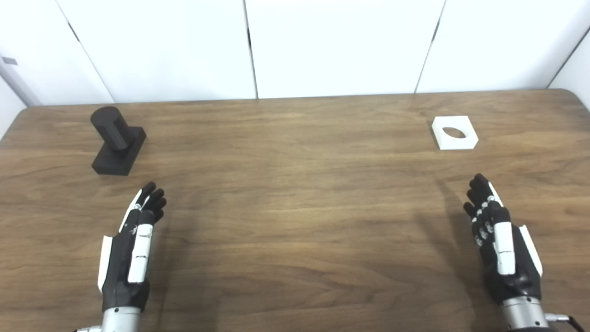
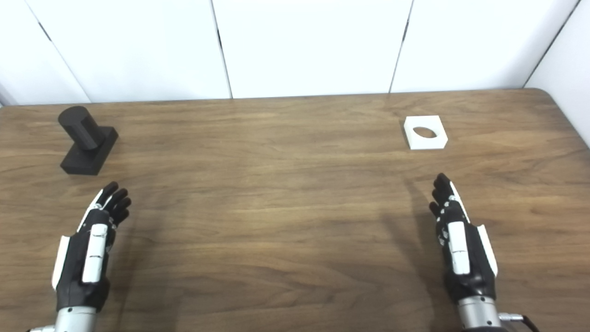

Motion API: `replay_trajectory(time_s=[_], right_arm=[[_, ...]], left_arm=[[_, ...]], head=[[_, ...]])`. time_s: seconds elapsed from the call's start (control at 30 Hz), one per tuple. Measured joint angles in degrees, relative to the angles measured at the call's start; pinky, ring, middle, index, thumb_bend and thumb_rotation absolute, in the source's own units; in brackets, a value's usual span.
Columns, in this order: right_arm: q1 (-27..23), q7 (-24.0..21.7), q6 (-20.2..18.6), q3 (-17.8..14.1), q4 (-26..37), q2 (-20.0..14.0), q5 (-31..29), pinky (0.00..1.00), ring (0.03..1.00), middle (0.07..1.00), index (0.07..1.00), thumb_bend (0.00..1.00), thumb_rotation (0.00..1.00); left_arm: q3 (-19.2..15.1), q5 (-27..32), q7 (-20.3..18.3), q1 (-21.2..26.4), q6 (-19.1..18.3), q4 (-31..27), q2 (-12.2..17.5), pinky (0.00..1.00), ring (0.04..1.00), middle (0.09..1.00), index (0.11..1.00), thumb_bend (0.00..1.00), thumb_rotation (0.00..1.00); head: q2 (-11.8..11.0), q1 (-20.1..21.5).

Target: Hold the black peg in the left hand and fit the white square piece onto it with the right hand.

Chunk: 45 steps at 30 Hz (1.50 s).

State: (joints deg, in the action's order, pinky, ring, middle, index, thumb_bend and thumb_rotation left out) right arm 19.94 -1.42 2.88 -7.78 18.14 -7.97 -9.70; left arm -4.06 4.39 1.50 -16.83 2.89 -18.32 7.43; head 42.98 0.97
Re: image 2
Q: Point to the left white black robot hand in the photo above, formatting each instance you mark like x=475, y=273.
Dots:
x=94, y=251

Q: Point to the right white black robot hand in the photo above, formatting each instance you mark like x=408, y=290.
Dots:
x=458, y=249

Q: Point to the black peg with square base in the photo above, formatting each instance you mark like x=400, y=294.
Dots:
x=87, y=147

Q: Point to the white square piece with hole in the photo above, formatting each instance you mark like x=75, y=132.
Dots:
x=426, y=142

